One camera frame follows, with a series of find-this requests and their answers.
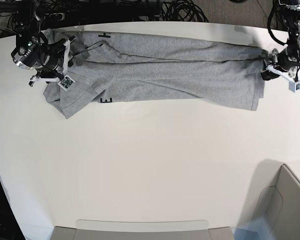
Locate grey bin right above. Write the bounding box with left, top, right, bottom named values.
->
left=233, top=164, right=300, bottom=240

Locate black power strip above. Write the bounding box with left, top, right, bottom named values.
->
left=39, top=12, right=66, bottom=22

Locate grey T-shirt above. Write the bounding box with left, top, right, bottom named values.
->
left=43, top=29, right=268, bottom=118

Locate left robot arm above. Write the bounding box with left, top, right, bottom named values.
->
left=261, top=0, right=300, bottom=82

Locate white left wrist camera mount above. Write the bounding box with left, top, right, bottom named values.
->
left=261, top=59, right=300, bottom=93

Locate black cable bundle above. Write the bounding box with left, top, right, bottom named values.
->
left=129, top=0, right=300, bottom=31

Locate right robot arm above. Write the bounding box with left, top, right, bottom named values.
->
left=11, top=0, right=76, bottom=88

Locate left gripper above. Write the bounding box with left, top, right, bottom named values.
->
left=261, top=48, right=300, bottom=81

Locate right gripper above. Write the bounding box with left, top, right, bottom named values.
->
left=27, top=38, right=74, bottom=80

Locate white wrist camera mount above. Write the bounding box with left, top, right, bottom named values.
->
left=261, top=59, right=300, bottom=93
left=28, top=36, right=76, bottom=91

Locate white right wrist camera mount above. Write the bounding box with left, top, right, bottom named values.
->
left=28, top=36, right=76, bottom=91

